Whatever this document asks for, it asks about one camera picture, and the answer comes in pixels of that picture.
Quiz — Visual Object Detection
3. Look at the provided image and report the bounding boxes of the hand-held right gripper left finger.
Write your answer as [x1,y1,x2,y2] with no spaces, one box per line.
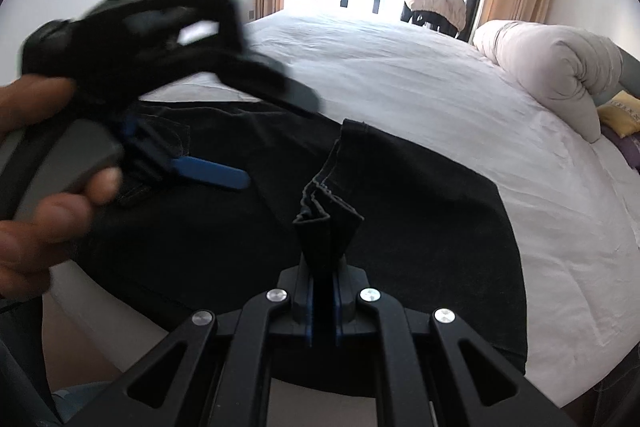
[65,257,323,427]

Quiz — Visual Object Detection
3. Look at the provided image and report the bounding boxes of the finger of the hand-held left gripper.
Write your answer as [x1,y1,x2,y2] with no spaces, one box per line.
[120,117,251,192]
[215,47,321,114]

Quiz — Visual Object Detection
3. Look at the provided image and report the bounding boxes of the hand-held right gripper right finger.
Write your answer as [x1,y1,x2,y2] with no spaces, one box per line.
[330,257,576,427]

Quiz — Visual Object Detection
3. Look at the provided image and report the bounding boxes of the black denim pants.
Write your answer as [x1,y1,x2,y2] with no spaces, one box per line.
[75,99,528,400]

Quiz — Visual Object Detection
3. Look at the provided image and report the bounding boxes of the person's left hand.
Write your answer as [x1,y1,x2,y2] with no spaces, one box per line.
[0,76,123,303]

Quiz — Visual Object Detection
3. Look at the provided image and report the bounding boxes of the bed with white sheet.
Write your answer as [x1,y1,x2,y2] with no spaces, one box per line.
[42,9,640,408]

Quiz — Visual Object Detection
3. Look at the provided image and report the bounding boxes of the black chair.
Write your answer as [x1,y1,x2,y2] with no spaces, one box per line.
[400,7,463,38]

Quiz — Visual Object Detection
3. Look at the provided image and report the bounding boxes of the person's blue trousers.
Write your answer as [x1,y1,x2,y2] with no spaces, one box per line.
[50,382,116,427]

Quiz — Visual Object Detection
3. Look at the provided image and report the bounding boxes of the rolled beige duvet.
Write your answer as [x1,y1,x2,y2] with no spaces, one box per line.
[472,19,626,142]

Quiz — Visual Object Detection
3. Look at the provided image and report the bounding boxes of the purple pillow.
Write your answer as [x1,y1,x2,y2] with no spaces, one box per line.
[602,127,640,168]

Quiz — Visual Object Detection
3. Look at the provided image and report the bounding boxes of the yellow pillow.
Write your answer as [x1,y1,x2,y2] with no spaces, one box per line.
[597,91,640,138]

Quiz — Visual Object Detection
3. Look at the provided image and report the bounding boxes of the grey padded headboard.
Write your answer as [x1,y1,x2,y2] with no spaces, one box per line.
[617,47,640,98]

